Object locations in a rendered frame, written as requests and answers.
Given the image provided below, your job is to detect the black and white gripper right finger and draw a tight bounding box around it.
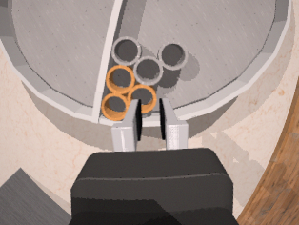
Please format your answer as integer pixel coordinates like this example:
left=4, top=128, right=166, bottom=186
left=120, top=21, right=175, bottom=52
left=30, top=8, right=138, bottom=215
left=159, top=98, right=189, bottom=150

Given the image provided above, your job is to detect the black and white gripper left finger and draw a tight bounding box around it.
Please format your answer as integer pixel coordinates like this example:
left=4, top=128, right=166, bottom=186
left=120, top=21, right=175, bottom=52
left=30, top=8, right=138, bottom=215
left=111, top=99, right=143, bottom=152

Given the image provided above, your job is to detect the grey metal ring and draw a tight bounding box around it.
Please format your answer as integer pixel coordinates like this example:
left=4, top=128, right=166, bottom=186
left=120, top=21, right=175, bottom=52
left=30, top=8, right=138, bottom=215
left=111, top=36, right=142, bottom=66
left=157, top=40, right=189, bottom=71
left=133, top=56, right=163, bottom=86

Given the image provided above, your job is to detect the bronze bushing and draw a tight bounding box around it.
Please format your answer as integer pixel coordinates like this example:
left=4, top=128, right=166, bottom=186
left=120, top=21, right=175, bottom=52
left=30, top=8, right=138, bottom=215
left=128, top=82, right=156, bottom=113
left=101, top=92, right=129, bottom=121
left=106, top=65, right=136, bottom=94

